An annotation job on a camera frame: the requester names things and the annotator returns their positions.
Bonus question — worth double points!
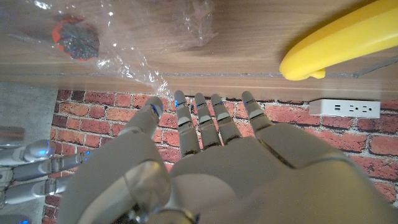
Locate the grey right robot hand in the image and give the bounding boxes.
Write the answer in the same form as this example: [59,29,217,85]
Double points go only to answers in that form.
[0,139,91,224]

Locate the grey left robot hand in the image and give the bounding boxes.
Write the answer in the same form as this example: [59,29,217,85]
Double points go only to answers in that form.
[57,90,398,224]

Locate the small red grey item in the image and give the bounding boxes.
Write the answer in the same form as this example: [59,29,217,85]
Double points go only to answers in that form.
[51,17,101,62]

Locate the clear plastic wrap sheet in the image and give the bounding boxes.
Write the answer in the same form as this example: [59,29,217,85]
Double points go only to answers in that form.
[0,0,218,97]

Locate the yellow banana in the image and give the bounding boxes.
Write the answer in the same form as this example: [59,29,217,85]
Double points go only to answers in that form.
[279,0,398,82]

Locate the brick print backdrop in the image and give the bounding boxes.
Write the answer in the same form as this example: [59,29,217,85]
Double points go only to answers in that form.
[42,89,398,224]

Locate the white power strip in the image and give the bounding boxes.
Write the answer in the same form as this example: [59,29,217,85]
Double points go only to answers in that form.
[309,98,382,119]

